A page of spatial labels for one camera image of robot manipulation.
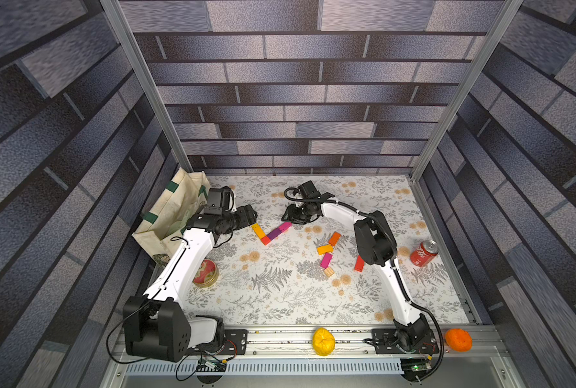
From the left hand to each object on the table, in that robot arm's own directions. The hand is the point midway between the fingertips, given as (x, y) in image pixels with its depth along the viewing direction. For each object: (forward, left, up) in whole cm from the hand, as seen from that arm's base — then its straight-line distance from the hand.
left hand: (249, 214), depth 82 cm
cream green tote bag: (-4, +32, -4) cm, 32 cm away
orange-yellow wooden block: (+4, -2, -19) cm, 20 cm away
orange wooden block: (+1, -33, -18) cm, 37 cm away
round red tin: (-15, +16, -16) cm, 27 cm away
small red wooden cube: (0, -4, -19) cm, 19 cm away
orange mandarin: (-35, -65, -14) cm, 75 cm away
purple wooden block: (+4, -7, -19) cm, 21 cm away
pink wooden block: (-8, -29, -19) cm, 35 cm away
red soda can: (-9, -62, -9) cm, 64 cm away
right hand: (+11, -12, -18) cm, 24 cm away
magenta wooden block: (+6, -12, -18) cm, 22 cm away
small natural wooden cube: (-13, -29, -18) cm, 37 cm away
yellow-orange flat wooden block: (-3, -29, -19) cm, 35 cm away
